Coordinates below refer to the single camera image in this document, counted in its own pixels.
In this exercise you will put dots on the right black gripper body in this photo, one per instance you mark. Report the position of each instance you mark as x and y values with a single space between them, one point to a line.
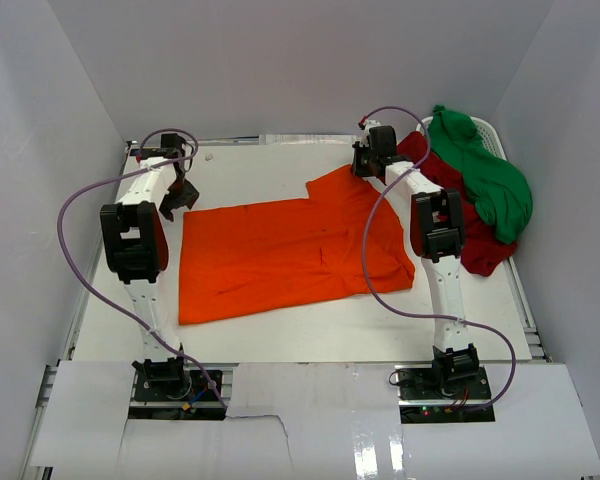
362 160

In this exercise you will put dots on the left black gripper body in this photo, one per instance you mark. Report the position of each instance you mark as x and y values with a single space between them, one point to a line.
181 193

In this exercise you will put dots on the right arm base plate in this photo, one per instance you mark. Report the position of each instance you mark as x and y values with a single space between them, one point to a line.
423 401

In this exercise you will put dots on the red t shirt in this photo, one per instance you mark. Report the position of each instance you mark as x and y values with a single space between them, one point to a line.
482 252

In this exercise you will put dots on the orange t shirt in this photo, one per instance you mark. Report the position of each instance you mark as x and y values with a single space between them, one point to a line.
341 240

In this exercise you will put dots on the green t shirt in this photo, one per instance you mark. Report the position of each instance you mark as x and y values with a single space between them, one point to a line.
498 190

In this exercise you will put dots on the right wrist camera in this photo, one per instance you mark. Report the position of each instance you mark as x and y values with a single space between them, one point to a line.
365 125

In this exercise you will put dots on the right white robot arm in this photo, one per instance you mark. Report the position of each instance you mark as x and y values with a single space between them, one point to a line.
437 236

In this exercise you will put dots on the white paper sheet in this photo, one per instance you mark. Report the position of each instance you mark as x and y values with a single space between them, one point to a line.
290 139

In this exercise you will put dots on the white perforated laundry basket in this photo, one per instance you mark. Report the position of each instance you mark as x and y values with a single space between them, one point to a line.
486 132

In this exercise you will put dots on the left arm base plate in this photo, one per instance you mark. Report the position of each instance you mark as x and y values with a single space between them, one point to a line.
193 400

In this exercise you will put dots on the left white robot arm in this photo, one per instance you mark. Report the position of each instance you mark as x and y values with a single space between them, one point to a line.
137 251

